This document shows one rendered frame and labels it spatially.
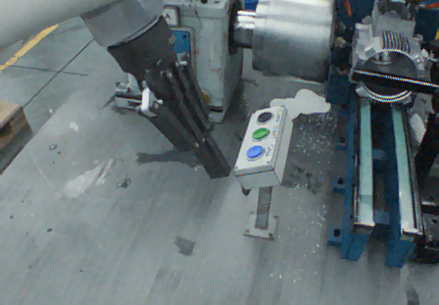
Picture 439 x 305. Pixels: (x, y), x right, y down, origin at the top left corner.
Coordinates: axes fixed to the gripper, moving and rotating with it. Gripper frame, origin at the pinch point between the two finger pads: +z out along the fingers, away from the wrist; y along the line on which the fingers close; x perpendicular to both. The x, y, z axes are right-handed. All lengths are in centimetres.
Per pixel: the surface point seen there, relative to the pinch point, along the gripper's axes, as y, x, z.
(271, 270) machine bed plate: 5.9, 5.9, 36.9
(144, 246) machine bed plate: 4.7, 31.0, 24.7
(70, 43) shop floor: 218, 218, 23
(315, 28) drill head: 54, -8, 9
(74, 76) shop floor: 171, 188, 37
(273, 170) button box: 8.4, -3.5, 11.6
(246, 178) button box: 8.4, 2.0, 12.7
